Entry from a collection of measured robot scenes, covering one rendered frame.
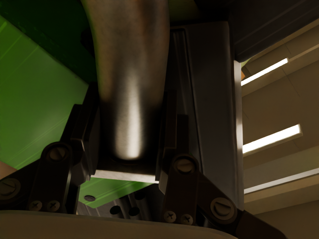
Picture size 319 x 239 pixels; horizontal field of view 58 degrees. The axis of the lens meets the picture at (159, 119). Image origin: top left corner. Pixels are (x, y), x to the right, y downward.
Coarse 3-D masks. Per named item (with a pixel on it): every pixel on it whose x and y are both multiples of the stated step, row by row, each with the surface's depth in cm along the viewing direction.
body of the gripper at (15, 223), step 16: (0, 224) 9; (16, 224) 9; (32, 224) 9; (48, 224) 9; (64, 224) 9; (80, 224) 9; (96, 224) 9; (112, 224) 9; (128, 224) 9; (144, 224) 9; (160, 224) 9; (176, 224) 10
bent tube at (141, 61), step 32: (96, 0) 9; (128, 0) 9; (160, 0) 10; (96, 32) 10; (128, 32) 10; (160, 32) 10; (96, 64) 12; (128, 64) 10; (160, 64) 11; (128, 96) 12; (160, 96) 13; (128, 128) 13; (128, 160) 15
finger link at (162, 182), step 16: (176, 96) 14; (176, 112) 13; (160, 128) 13; (176, 128) 13; (160, 144) 12; (176, 144) 12; (160, 160) 13; (160, 176) 13; (208, 192) 12; (208, 208) 11; (224, 208) 11; (224, 224) 11
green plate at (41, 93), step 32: (0, 0) 14; (32, 0) 17; (64, 0) 20; (0, 32) 14; (32, 32) 14; (64, 32) 18; (0, 64) 15; (32, 64) 15; (64, 64) 15; (0, 96) 17; (32, 96) 17; (64, 96) 17; (0, 128) 19; (32, 128) 19; (64, 128) 19; (0, 160) 22; (32, 160) 22; (96, 192) 24; (128, 192) 24
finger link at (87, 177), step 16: (96, 96) 14; (80, 112) 13; (96, 112) 13; (80, 128) 12; (96, 128) 14; (80, 144) 12; (96, 144) 14; (80, 160) 12; (96, 160) 14; (16, 176) 11; (32, 176) 11; (80, 176) 13; (0, 192) 11; (16, 192) 11
